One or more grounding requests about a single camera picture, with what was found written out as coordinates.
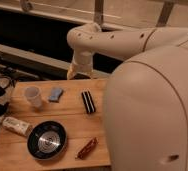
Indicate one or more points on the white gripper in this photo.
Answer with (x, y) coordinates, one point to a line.
(82, 62)

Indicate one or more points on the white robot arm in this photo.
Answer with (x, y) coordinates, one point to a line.
(145, 102)

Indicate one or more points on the black striped rectangular case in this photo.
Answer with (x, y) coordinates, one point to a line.
(88, 102)

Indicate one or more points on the black round bowl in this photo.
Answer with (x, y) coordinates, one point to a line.
(47, 140)

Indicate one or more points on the red-brown pocket knife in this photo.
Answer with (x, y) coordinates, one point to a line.
(84, 152)

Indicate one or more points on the white rectangular packet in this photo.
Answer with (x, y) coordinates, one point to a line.
(17, 126)

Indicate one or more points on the metal railing frame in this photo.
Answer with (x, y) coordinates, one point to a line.
(110, 14)

